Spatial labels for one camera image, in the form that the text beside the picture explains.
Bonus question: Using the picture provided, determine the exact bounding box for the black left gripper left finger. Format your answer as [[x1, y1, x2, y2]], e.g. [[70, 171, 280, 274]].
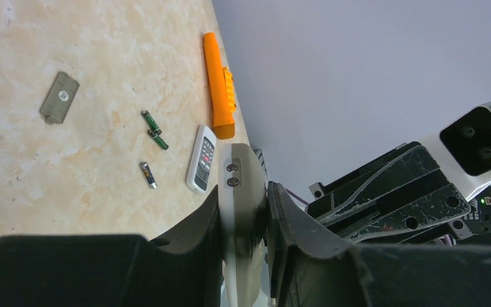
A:
[[0, 189, 221, 306]]

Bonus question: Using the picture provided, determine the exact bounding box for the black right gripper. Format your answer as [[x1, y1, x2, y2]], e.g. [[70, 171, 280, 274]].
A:
[[306, 141, 491, 246]]

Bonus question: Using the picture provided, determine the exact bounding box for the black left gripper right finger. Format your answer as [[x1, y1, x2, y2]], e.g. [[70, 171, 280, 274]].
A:
[[267, 182, 491, 306]]

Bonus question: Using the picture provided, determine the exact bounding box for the grey remote control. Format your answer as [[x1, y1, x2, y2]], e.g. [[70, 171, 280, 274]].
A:
[[218, 143, 267, 306]]

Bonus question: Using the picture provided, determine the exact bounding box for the black battery nearer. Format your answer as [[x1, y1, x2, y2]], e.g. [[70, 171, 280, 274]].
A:
[[139, 162, 157, 189]]

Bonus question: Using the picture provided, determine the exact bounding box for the grey battery cover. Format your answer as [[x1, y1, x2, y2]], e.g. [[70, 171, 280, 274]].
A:
[[40, 71, 79, 125]]

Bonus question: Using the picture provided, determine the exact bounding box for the white remote control with buttons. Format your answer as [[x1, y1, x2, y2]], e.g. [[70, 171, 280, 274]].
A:
[[186, 125, 217, 193]]

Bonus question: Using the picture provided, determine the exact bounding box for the orange toy carrot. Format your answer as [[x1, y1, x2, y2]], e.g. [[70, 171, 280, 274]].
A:
[[203, 32, 235, 139]]

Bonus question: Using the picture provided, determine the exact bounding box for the green battery short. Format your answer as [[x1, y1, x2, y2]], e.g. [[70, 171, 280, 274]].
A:
[[148, 129, 169, 150]]

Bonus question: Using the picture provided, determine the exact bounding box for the green battery long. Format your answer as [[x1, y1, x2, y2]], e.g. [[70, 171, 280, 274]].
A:
[[141, 110, 162, 135]]

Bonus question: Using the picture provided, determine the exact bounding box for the orange toy brick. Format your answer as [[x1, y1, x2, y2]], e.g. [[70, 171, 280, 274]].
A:
[[222, 67, 237, 113]]

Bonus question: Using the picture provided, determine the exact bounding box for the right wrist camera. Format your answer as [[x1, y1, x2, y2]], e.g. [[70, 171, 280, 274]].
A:
[[418, 102, 491, 201]]

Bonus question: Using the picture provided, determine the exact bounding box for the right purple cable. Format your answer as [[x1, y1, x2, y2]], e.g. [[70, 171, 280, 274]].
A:
[[285, 188, 310, 207]]

